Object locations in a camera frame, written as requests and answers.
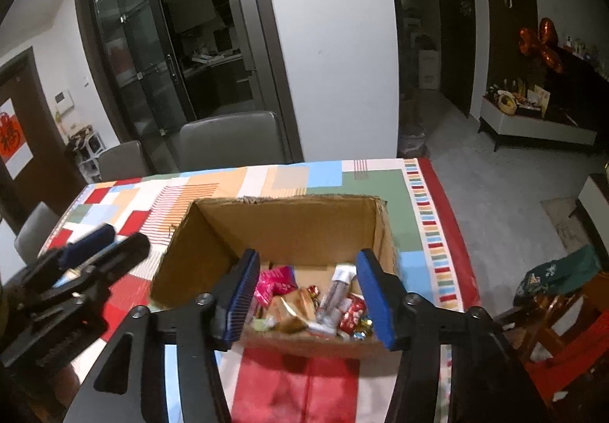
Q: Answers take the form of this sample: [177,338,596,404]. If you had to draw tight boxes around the red wooden chair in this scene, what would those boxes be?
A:
[495,271,609,405]

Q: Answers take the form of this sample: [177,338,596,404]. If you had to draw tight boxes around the red door poster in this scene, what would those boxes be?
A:
[0,99,34,179]

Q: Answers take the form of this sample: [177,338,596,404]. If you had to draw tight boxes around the dark wall sideboard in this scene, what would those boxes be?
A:
[547,45,609,124]

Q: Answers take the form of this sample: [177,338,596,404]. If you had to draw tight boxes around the colourful patchwork tablecloth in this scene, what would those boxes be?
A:
[40,158,479,423]

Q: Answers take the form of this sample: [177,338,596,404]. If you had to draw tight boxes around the red snack packet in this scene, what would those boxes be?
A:
[338,294,368,333]

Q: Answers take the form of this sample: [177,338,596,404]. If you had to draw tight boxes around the orange yellow snack packet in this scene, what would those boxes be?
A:
[349,316,375,341]

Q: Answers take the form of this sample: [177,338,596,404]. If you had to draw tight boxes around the bag on floor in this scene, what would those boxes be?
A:
[397,118,426,157]

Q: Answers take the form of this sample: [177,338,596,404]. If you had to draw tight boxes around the white box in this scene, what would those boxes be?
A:
[419,49,439,91]

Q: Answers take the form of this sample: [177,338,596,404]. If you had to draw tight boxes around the low white cabinet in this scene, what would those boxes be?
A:
[478,94,598,152]

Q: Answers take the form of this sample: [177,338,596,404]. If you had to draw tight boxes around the dark wardrobe door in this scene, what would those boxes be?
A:
[476,0,543,119]

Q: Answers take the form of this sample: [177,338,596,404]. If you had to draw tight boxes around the brown wooden door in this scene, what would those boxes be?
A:
[0,47,86,233]

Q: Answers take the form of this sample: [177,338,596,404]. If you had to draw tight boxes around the grey upholstered chair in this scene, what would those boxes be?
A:
[97,140,149,182]
[178,110,289,171]
[13,201,62,264]

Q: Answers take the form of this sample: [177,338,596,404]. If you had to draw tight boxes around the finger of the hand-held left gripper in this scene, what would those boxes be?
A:
[7,223,116,298]
[81,233,151,305]

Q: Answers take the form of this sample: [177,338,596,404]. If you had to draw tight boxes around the small storage shelf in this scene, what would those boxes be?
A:
[67,125,106,183]

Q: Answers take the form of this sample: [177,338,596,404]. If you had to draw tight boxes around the plain white snack packet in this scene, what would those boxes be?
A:
[307,321,338,338]

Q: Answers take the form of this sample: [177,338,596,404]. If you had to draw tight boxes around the dark room door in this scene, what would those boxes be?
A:
[433,0,486,119]

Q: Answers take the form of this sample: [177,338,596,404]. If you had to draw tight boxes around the white black snack packet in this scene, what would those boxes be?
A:
[316,263,357,326]

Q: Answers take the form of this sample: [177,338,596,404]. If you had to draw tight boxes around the green cloth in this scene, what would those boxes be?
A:
[514,244,603,307]

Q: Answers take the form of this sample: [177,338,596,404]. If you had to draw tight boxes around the dark sliding glass door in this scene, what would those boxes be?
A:
[73,0,305,167]

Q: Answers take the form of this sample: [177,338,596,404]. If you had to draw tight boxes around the clear bread packet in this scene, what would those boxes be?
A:
[269,287,319,333]

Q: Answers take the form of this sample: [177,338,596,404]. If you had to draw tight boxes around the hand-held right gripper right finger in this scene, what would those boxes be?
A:
[356,249,555,423]

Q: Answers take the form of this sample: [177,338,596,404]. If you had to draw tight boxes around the pink snack packet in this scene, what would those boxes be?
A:
[254,265,298,307]

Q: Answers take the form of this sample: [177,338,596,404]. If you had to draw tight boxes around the brown cardboard box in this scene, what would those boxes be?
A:
[150,195,398,359]

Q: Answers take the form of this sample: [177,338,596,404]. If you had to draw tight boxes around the orange foil balloons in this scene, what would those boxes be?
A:
[518,18,564,74]

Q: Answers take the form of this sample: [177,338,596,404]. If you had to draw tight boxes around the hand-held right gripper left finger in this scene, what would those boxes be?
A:
[64,249,262,423]

